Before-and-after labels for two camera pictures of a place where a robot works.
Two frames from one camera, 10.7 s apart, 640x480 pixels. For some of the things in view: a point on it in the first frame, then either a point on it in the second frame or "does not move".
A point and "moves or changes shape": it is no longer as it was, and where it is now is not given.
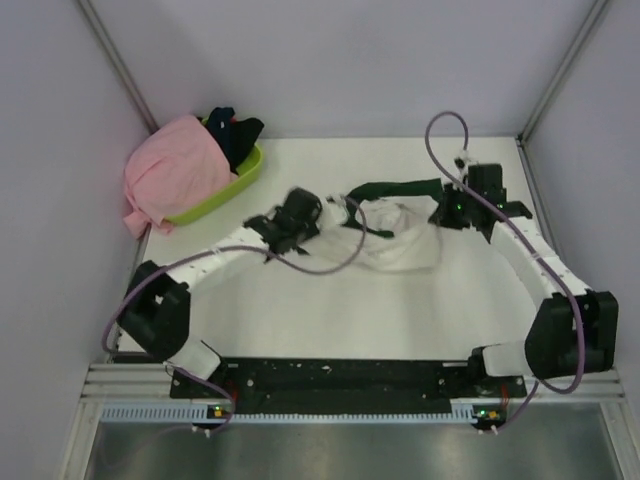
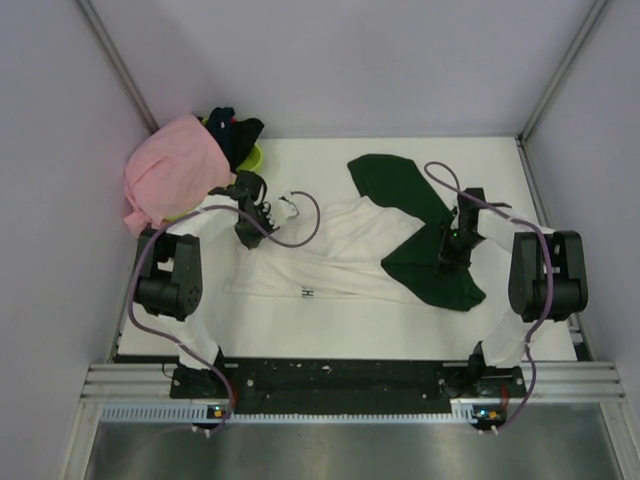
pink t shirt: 176,170 does not move
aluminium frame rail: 152,381 does not move
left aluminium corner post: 123,77 does not move
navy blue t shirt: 219,123 does not move
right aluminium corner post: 529,125 does not move
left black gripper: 315,227 -> 265,214
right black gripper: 440,216 -> 448,261
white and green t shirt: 387,224 moves or changes shape
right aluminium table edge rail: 537,196 does not move
